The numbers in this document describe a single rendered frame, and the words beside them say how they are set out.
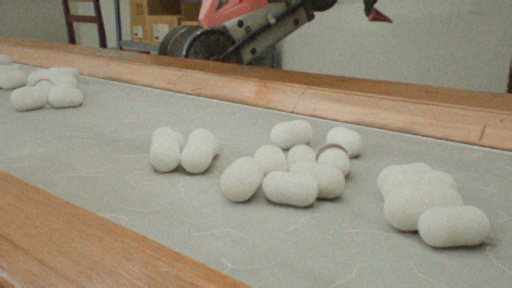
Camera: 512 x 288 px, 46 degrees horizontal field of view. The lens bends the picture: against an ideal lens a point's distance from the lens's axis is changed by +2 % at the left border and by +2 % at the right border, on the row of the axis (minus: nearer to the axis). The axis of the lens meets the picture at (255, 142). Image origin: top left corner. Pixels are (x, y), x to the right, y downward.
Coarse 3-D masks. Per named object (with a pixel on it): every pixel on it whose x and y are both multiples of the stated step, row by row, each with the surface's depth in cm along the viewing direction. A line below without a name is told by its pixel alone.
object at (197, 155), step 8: (192, 144) 37; (200, 144) 37; (208, 144) 38; (184, 152) 37; (192, 152) 37; (200, 152) 37; (208, 152) 37; (184, 160) 37; (192, 160) 37; (200, 160) 37; (208, 160) 37; (192, 168) 37; (200, 168) 37
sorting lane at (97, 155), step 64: (0, 128) 50; (64, 128) 50; (128, 128) 51; (192, 128) 51; (256, 128) 50; (320, 128) 51; (64, 192) 34; (128, 192) 34; (192, 192) 34; (256, 192) 34; (192, 256) 26; (256, 256) 26; (320, 256) 26; (384, 256) 26; (448, 256) 26
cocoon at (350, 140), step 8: (336, 128) 42; (344, 128) 42; (328, 136) 42; (336, 136) 41; (344, 136) 41; (352, 136) 41; (360, 136) 41; (344, 144) 40; (352, 144) 40; (360, 144) 41; (352, 152) 41; (360, 152) 41
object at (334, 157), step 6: (330, 150) 36; (336, 150) 36; (342, 150) 36; (318, 156) 36; (324, 156) 35; (330, 156) 35; (336, 156) 35; (342, 156) 35; (318, 162) 36; (324, 162) 35; (330, 162) 35; (336, 162) 35; (342, 162) 35; (348, 162) 35; (342, 168) 35; (348, 168) 35
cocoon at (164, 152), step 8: (152, 144) 39; (160, 144) 37; (168, 144) 37; (176, 144) 38; (152, 152) 37; (160, 152) 37; (168, 152) 37; (176, 152) 37; (152, 160) 37; (160, 160) 37; (168, 160) 37; (176, 160) 37; (160, 168) 37; (168, 168) 37
